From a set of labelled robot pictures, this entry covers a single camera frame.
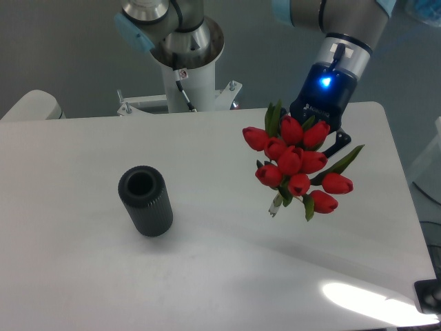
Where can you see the black ribbed vase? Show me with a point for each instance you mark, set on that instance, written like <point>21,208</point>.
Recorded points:
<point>143,192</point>

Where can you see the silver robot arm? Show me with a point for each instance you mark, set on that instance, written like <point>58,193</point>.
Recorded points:
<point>352,29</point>

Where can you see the red tulip bouquet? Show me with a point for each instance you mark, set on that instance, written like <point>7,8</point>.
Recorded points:
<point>295,167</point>

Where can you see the white rounded furniture corner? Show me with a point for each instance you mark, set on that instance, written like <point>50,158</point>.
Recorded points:
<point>36,105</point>

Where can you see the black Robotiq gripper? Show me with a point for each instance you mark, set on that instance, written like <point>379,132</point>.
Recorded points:
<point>325,95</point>

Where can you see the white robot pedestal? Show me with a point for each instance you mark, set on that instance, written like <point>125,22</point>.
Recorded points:
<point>187,61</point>

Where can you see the black object at table corner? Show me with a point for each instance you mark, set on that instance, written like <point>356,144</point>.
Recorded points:
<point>428,294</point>

